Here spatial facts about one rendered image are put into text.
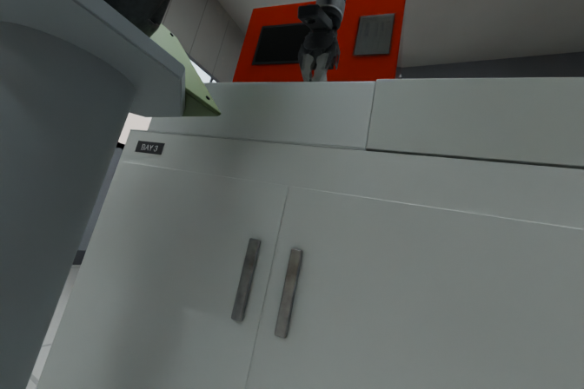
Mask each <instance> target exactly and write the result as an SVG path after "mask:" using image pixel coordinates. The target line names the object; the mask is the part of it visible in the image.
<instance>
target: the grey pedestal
mask: <svg viewBox="0 0 584 389"><path fill-rule="evenodd" d="M184 110H185V68H184V65H183V64H181V63H180V62H179V61H177V60H176V59H175V58H174V57H173V56H172V55H171V54H170V53H168V52H167V51H166V50H165V49H163V48H162V47H161V46H159V45H158V44H157V43H156V42H154V41H153V40H152V39H151V38H149V37H148V36H147V35H145V34H144V33H143V32H142V31H141V30H139V29H138V28H137V27H136V26H135V25H134V24H133V23H131V22H130V21H129V20H128V19H126V18H125V17H124V16H122V15H121V14H120V13H119V12H117V11H116V10H115V9H114V8H112V7H111V6H110V5H109V4H107V3H106V2H105V1H103V0H0V389H26V387H27V385H28V382H29V380H30V375H31V374H32V371H33V368H34V366H35V364H36V361H37V357H38V354H39V353H40V350H41V347H42V345H43V341H44V339H45V336H46V333H47V331H48V329H49V326H50V322H51V320H52V317H53V315H54V312H55V310H56V306H57V303H58V301H59V299H60V296H61V294H62V291H63V288H64V285H65V282H66V280H67V278H68V275H69V272H70V269H71V266H72V264H73V261H74V259H75V257H76V252H77V250H78V248H79V245H80V243H81V240H82V238H83V234H84V231H85V229H86V227H87V224H88V222H89V219H90V215H91V213H92V210H93V207H94V206H95V203H96V199H97V196H98V194H99V192H100V189H101V186H102V185H103V180H104V178H105V175H106V173H107V171H108V168H109V165H110V162H111V159H112V156H113V154H114V152H115V149H116V145H117V143H118V141H119V138H120V135H121V133H122V131H123V127H124V124H125V122H126V120H127V117H128V114H129V113H131V114H135V115H140V116H143V117H181V116H183V112H184Z"/></svg>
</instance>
